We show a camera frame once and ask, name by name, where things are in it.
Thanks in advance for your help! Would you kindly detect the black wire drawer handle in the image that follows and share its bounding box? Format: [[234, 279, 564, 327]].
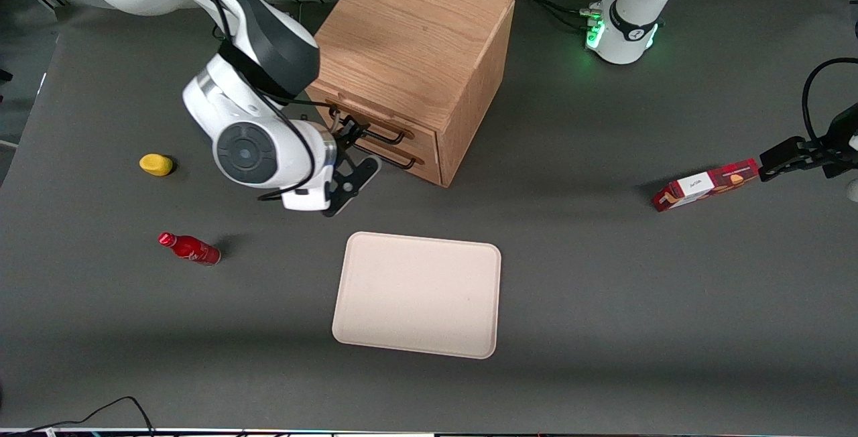
[[353, 143, 417, 171], [326, 103, 406, 145]]

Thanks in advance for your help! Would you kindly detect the small red bottle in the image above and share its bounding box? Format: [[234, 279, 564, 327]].
[[158, 231, 223, 267]]

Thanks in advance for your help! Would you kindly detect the wooden drawer cabinet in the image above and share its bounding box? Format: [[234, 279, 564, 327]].
[[305, 0, 515, 188]]

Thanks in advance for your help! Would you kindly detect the black left arm base cable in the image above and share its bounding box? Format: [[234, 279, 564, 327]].
[[515, 0, 604, 32]]

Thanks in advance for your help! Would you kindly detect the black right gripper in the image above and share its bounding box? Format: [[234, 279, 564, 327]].
[[323, 110, 381, 218]]

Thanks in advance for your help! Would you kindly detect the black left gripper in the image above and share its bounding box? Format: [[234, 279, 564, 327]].
[[759, 103, 858, 182]]

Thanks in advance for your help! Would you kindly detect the wooden drawer front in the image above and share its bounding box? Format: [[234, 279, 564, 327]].
[[355, 135, 443, 188]]

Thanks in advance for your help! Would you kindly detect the red tartan shortbread cookie box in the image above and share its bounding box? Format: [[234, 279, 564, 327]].
[[652, 158, 760, 213]]

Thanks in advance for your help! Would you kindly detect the wooden drawer with tray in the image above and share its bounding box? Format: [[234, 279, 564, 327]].
[[312, 88, 441, 158]]

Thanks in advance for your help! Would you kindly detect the yellow lemon toy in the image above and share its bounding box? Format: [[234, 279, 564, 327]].
[[139, 153, 174, 177]]

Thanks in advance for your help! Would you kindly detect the black looped gripper cable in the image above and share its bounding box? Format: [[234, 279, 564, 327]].
[[802, 57, 858, 146]]

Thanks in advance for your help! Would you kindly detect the beige plastic tray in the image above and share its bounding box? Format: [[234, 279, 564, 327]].
[[332, 233, 502, 360]]

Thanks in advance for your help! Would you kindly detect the thin black table cable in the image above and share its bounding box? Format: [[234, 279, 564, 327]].
[[0, 395, 156, 437]]

